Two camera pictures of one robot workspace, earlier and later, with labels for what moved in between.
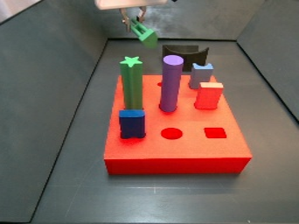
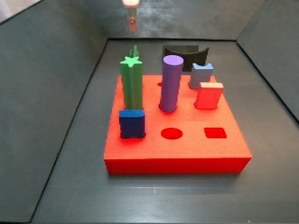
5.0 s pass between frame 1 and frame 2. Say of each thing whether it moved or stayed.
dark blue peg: stayed
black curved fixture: stayed
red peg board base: stayed
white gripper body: moved
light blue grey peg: stayed
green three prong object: moved
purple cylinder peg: stayed
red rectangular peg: stayed
